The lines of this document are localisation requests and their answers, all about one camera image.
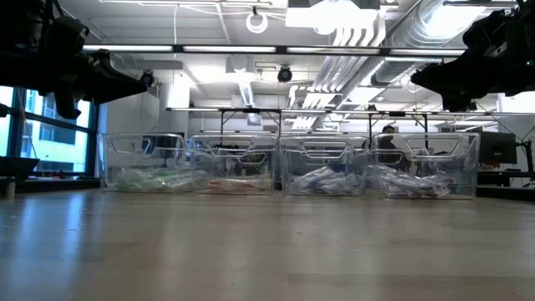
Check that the black ceiling spotlight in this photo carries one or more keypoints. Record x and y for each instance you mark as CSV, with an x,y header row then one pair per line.
x,y
147,77
284,74

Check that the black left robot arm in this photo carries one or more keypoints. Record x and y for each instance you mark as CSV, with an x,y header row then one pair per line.
x,y
25,46

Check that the white ceiling duct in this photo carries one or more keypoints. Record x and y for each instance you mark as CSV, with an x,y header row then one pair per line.
x,y
246,92

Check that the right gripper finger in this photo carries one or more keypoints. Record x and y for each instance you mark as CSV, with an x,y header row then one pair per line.
x,y
426,78

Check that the person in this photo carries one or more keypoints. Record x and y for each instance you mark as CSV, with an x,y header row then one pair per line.
x,y
386,142

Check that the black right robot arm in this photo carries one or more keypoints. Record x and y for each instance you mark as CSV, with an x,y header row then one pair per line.
x,y
505,46

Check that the long ceiling light bar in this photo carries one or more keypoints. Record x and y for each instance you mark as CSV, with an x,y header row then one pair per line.
x,y
230,49

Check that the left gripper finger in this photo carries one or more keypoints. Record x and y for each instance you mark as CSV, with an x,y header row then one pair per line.
x,y
123,85

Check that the large window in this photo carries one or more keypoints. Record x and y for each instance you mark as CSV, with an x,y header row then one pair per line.
x,y
58,142

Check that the black monitor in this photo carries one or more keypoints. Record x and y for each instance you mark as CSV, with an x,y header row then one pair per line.
x,y
497,148

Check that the dark flat object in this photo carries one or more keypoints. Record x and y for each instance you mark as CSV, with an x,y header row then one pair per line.
x,y
16,167

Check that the clear plastic bin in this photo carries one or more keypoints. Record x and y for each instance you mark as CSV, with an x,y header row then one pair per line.
x,y
292,159
108,150
468,167
200,150

